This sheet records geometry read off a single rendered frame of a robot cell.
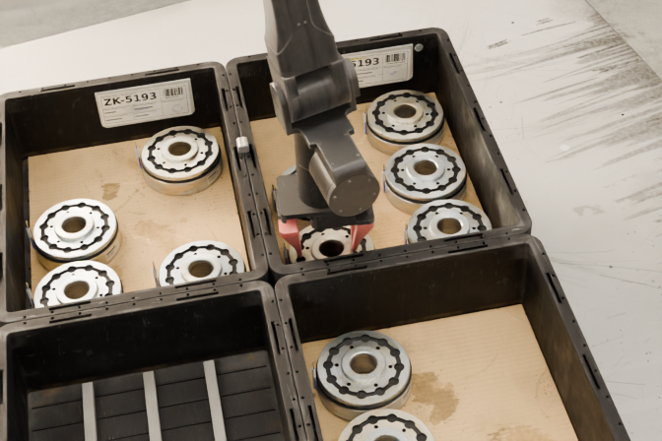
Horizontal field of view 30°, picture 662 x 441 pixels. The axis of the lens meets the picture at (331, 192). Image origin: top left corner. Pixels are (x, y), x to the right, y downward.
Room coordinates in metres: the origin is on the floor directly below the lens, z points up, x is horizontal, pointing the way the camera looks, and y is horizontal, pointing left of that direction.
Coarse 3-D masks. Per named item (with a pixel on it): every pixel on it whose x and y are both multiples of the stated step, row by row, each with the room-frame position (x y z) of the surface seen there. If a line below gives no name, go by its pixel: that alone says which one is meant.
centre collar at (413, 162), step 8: (416, 160) 1.15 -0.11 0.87; (424, 160) 1.15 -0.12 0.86; (432, 160) 1.15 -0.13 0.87; (440, 160) 1.15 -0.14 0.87; (408, 168) 1.14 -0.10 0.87; (440, 168) 1.14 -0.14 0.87; (416, 176) 1.12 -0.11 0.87; (424, 176) 1.12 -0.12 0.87; (432, 176) 1.12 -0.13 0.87; (440, 176) 1.12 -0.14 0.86
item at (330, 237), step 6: (324, 234) 1.03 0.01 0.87; (330, 234) 1.03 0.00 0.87; (336, 234) 1.03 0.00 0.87; (318, 240) 1.02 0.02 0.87; (324, 240) 1.02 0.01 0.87; (330, 240) 1.02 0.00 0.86; (336, 240) 1.02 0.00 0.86; (342, 240) 1.02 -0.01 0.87; (348, 240) 1.02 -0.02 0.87; (312, 246) 1.01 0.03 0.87; (318, 246) 1.01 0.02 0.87; (342, 246) 1.02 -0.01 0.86; (348, 246) 1.01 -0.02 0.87; (312, 252) 1.00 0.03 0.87; (318, 252) 1.00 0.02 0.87; (342, 252) 1.00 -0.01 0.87; (348, 252) 1.00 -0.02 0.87; (318, 258) 0.99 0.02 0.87
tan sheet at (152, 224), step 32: (32, 160) 1.24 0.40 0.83; (64, 160) 1.23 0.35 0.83; (96, 160) 1.23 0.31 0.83; (128, 160) 1.23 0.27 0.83; (224, 160) 1.22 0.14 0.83; (32, 192) 1.18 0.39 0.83; (64, 192) 1.17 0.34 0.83; (96, 192) 1.17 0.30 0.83; (128, 192) 1.17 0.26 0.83; (224, 192) 1.16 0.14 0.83; (32, 224) 1.12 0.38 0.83; (128, 224) 1.11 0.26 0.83; (160, 224) 1.10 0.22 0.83; (192, 224) 1.10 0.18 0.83; (224, 224) 1.10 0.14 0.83; (32, 256) 1.06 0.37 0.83; (128, 256) 1.05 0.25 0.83; (160, 256) 1.05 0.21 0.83; (32, 288) 1.01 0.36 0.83; (128, 288) 1.00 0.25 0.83
